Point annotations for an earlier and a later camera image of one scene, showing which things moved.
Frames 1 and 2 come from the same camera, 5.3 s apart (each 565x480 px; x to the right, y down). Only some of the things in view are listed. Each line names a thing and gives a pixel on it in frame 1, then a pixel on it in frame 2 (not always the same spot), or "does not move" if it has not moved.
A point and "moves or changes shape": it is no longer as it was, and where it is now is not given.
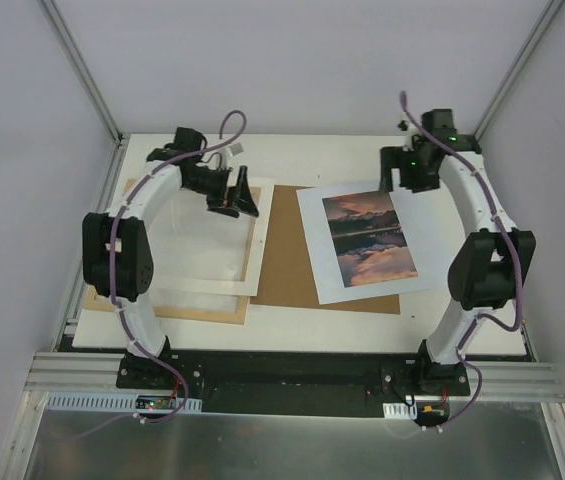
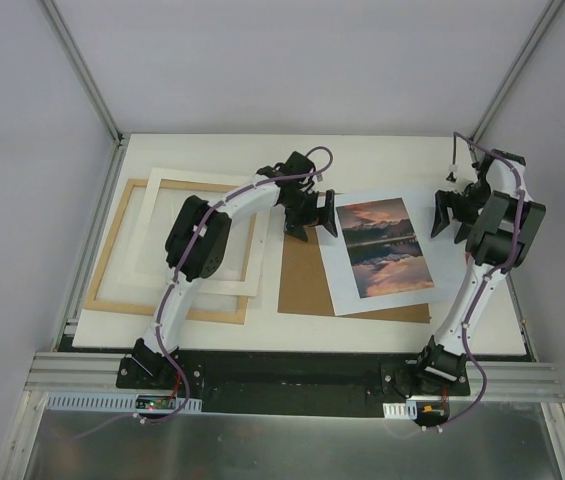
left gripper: x=229 y=194 → x=309 y=214
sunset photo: x=368 y=239 moves or changes shape
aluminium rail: x=77 y=372 does not move
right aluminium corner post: x=551 y=13 does not move
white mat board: x=250 y=282 does not move
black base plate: x=301 y=385 does not move
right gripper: x=390 y=157 → x=462 y=211
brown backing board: x=287 y=277 → x=305 y=289
